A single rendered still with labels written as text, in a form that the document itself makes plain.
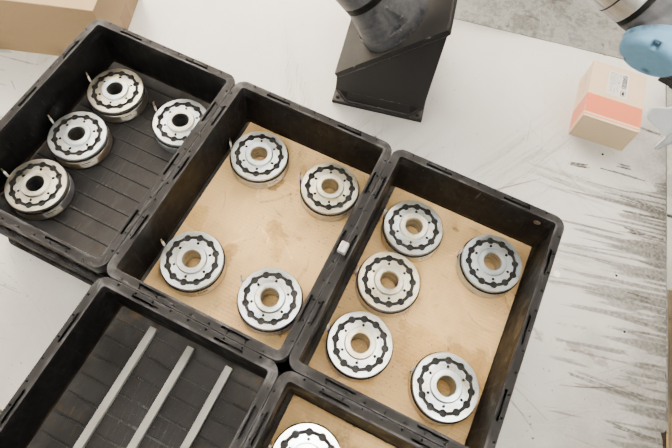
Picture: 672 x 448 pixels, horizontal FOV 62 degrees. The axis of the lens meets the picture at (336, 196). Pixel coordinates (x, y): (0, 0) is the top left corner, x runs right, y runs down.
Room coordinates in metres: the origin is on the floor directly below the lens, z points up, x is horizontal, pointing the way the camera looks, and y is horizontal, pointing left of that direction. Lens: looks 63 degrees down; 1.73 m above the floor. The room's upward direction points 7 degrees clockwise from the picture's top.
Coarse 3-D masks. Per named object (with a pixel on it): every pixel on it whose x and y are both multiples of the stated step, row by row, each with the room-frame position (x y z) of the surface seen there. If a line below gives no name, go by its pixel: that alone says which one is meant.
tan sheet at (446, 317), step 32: (448, 224) 0.43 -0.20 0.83; (480, 224) 0.43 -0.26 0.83; (448, 256) 0.37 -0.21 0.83; (352, 288) 0.29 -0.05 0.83; (448, 288) 0.31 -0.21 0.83; (512, 288) 0.32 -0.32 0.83; (384, 320) 0.24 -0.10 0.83; (416, 320) 0.25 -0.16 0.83; (448, 320) 0.25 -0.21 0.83; (480, 320) 0.26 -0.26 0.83; (320, 352) 0.18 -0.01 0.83; (416, 352) 0.20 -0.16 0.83; (448, 352) 0.20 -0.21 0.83; (480, 352) 0.21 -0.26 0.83; (352, 384) 0.14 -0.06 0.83; (384, 384) 0.14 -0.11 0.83; (448, 384) 0.15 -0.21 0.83; (480, 384) 0.16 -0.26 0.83; (416, 416) 0.10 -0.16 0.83
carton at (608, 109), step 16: (592, 64) 0.89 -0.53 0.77; (608, 64) 0.89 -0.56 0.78; (592, 80) 0.84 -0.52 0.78; (608, 80) 0.85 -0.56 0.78; (624, 80) 0.85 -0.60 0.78; (640, 80) 0.86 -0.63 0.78; (576, 96) 0.85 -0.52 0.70; (592, 96) 0.80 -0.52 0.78; (608, 96) 0.80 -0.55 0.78; (624, 96) 0.81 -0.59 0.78; (640, 96) 0.81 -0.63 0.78; (576, 112) 0.79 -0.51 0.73; (592, 112) 0.76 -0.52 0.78; (608, 112) 0.76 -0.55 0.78; (624, 112) 0.77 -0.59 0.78; (640, 112) 0.77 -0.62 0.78; (576, 128) 0.75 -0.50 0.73; (592, 128) 0.74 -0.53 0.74; (608, 128) 0.73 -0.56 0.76; (624, 128) 0.73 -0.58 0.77; (608, 144) 0.73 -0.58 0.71; (624, 144) 0.72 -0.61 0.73
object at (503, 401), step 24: (384, 168) 0.46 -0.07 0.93; (432, 168) 0.48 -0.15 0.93; (480, 192) 0.45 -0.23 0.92; (360, 216) 0.37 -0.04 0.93; (552, 216) 0.42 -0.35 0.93; (552, 240) 0.37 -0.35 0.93; (336, 264) 0.29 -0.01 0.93; (552, 264) 0.33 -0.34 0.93; (312, 312) 0.21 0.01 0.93; (528, 312) 0.25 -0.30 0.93; (528, 336) 0.22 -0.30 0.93; (336, 384) 0.12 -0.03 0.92; (504, 384) 0.15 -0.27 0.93; (384, 408) 0.10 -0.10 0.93; (504, 408) 0.11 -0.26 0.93; (432, 432) 0.07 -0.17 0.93
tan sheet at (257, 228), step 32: (256, 128) 0.57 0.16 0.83; (256, 160) 0.50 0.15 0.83; (320, 160) 0.52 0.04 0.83; (224, 192) 0.43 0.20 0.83; (256, 192) 0.44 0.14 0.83; (288, 192) 0.45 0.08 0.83; (192, 224) 0.36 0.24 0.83; (224, 224) 0.37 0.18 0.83; (256, 224) 0.38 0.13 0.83; (288, 224) 0.39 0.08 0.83; (320, 224) 0.39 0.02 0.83; (256, 256) 0.32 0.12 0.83; (288, 256) 0.33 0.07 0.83; (320, 256) 0.34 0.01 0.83; (160, 288) 0.25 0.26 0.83; (224, 288) 0.26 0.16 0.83; (224, 320) 0.21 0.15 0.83
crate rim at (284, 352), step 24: (264, 96) 0.58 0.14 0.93; (216, 120) 0.52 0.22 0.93; (336, 120) 0.55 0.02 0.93; (192, 144) 0.46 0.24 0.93; (384, 144) 0.51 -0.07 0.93; (168, 192) 0.37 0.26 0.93; (144, 216) 0.33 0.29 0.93; (144, 288) 0.22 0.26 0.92; (312, 288) 0.25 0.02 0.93; (192, 312) 0.19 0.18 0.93; (240, 336) 0.17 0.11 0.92; (288, 336) 0.17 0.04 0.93
